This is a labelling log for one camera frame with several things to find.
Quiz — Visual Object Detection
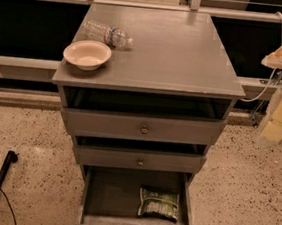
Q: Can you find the green jalapeno chip bag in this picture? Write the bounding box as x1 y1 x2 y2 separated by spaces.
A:
137 185 180 222

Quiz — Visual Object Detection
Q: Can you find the grey wooden drawer cabinet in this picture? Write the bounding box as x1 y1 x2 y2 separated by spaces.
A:
41 0 254 196

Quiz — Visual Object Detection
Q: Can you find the grey top drawer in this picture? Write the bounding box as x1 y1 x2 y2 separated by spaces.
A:
61 108 226 146

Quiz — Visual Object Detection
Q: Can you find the grey middle drawer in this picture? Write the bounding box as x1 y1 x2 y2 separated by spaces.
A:
74 146 207 174

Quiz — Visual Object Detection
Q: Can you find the grey open bottom drawer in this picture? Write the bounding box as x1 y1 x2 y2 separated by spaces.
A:
75 167 193 225

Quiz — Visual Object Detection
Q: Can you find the white paper bowl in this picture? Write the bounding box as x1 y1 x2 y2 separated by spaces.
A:
63 40 112 71

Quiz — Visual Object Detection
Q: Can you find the clear plastic water bottle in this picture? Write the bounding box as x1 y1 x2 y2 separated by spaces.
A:
84 20 133 50

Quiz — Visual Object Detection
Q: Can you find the metal railing frame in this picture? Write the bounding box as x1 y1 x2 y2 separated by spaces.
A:
0 0 282 137

